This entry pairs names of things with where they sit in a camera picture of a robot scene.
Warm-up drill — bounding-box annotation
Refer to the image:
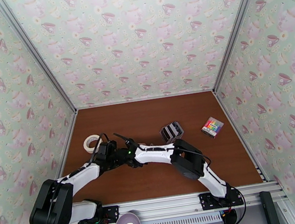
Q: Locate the beige masking tape roll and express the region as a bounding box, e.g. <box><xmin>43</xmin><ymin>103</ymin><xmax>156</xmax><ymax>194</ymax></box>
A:
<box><xmin>82</xmin><ymin>133</ymin><xmax>105</xmax><ymax>155</ymax></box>

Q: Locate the colourful sticky note pack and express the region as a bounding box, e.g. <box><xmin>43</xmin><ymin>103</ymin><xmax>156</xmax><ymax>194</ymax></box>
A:
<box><xmin>199</xmin><ymin>115</ymin><xmax>226</xmax><ymax>141</ymax></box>

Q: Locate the black round controller unit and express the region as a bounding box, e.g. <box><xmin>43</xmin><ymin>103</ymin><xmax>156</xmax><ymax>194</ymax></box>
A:
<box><xmin>219</xmin><ymin>207</ymin><xmax>239</xmax><ymax>224</ymax></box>

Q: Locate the dark rectangular box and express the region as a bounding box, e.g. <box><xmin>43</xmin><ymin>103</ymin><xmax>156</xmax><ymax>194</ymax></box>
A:
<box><xmin>259</xmin><ymin>189</ymin><xmax>281</xmax><ymax>224</ymax></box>

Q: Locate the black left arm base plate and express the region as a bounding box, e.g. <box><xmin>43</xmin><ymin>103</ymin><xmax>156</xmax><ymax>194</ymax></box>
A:
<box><xmin>76</xmin><ymin>205</ymin><xmax>121</xmax><ymax>224</ymax></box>

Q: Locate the aluminium front rail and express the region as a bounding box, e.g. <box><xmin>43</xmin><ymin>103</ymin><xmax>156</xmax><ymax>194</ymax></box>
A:
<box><xmin>48</xmin><ymin>180</ymin><xmax>288</xmax><ymax>224</ymax></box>

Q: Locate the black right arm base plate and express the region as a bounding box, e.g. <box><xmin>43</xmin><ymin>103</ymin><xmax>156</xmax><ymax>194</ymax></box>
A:
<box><xmin>198</xmin><ymin>186</ymin><xmax>245</xmax><ymax>211</ymax></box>

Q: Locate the black right base cable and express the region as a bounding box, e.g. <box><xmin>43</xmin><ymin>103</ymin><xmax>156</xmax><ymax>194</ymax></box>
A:
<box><xmin>228</xmin><ymin>184</ymin><xmax>250</xmax><ymax>224</ymax></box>

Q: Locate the aluminium frame post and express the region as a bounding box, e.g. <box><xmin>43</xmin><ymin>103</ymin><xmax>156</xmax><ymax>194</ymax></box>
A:
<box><xmin>0</xmin><ymin>0</ymin><xmax>78</xmax><ymax>122</ymax></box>
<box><xmin>200</xmin><ymin>0</ymin><xmax>275</xmax><ymax>93</ymax></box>

